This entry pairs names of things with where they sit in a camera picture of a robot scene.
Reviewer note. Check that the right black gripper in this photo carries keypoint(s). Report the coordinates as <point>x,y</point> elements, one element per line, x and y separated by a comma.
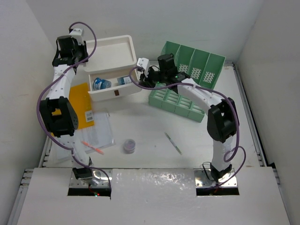
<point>146,81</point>

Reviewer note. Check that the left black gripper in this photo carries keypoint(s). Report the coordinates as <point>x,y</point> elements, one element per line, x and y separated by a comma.
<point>83,47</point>

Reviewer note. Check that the white drawer cabinet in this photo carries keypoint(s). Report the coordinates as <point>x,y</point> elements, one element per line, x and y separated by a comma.
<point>111,54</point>

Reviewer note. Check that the orange pen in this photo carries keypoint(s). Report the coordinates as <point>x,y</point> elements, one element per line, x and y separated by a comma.
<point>93,148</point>

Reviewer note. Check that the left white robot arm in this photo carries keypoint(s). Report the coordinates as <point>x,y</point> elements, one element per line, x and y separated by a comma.
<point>56,114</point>

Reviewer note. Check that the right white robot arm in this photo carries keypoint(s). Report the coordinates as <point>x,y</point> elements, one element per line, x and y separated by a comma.
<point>222,122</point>

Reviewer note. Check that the yellow plastic folder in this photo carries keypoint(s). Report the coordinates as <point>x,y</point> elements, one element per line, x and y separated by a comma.
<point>80,101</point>

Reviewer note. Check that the green file rack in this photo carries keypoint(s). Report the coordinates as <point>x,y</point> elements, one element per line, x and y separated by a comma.
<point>204,68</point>

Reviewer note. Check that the small clear round container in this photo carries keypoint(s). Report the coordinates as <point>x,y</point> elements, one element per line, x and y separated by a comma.
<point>129,146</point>

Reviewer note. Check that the clear plastic document sleeve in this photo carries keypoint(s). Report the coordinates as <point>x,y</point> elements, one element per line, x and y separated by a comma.
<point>99,135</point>

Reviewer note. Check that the white foam front board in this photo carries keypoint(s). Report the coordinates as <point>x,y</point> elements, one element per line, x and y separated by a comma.
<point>153,197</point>

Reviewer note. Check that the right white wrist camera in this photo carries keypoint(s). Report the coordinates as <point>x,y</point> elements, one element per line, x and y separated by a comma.
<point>143,65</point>

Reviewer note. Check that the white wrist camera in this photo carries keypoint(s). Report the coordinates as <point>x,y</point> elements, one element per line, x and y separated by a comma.
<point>77,34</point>
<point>143,65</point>

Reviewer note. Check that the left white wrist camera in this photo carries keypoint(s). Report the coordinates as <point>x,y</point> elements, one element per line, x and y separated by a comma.
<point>77,34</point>

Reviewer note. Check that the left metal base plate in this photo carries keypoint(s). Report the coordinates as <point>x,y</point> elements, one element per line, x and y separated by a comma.
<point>97,180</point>

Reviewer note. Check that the metal base plate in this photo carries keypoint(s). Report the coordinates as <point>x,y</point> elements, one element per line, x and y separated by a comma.
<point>97,180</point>
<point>203,179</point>

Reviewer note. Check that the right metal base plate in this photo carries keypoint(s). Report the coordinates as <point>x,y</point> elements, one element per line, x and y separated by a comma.
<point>203,179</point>

